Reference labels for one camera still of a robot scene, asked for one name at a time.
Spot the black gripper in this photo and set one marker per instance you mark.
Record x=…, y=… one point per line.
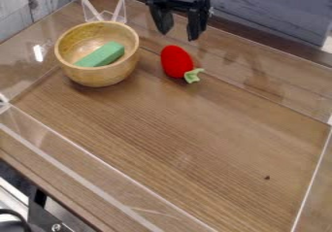
x=197, y=10

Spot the green rectangular block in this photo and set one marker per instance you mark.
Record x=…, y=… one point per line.
x=103, y=56

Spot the light brown wooden bowl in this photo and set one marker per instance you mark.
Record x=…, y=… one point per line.
x=83, y=39

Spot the red felt strawberry toy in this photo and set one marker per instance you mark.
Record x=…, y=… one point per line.
x=177, y=64

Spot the grey blue sofa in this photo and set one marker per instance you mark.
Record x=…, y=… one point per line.
x=303, y=20

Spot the black metal table bracket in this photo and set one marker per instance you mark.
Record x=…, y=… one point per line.
x=43, y=221

